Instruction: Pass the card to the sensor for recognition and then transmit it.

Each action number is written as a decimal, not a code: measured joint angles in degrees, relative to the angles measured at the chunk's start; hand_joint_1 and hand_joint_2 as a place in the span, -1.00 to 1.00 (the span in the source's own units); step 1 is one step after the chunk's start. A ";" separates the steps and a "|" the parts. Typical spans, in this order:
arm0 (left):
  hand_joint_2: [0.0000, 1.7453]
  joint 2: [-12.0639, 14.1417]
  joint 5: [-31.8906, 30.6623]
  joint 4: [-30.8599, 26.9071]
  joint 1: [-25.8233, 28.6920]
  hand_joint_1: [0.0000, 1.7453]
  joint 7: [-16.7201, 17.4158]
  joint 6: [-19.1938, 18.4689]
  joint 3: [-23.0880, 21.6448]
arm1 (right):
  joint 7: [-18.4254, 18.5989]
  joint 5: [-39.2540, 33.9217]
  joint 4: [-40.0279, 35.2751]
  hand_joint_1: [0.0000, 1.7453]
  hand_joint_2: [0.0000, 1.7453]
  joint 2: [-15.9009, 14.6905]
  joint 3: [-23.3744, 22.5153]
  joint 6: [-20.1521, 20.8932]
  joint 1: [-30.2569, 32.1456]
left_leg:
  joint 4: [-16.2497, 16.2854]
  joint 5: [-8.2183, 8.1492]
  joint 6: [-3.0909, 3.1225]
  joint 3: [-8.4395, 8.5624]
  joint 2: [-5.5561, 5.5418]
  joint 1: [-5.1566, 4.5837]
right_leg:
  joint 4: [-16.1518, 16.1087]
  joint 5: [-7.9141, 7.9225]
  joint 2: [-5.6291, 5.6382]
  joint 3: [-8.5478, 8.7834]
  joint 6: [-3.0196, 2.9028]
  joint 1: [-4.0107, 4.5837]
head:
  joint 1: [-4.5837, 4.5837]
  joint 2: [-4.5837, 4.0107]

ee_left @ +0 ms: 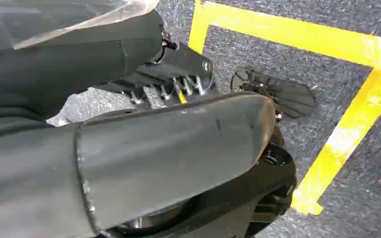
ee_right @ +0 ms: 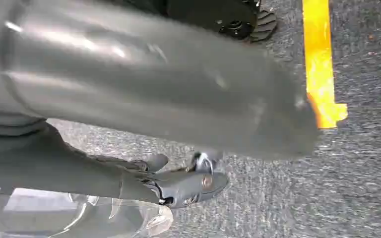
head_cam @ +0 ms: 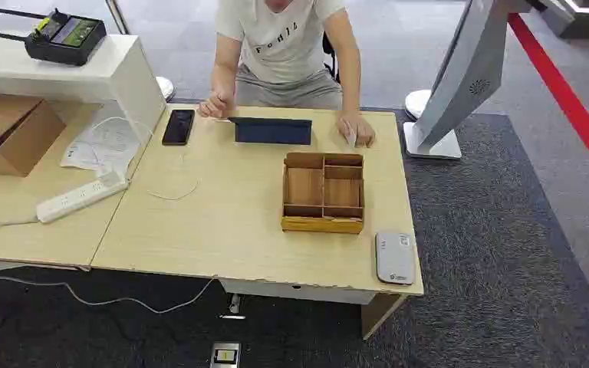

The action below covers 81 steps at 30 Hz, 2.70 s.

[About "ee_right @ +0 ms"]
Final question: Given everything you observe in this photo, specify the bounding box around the clear plastic sheet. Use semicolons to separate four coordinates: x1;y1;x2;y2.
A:
0;183;175;238

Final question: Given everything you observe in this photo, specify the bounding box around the yellow floor tape strip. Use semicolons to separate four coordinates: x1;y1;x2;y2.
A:
302;0;349;130

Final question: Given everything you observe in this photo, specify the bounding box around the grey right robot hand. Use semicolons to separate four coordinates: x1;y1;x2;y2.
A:
0;0;320;210

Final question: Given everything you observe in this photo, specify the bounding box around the black robot foot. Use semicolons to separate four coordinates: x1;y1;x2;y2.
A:
164;0;278;44

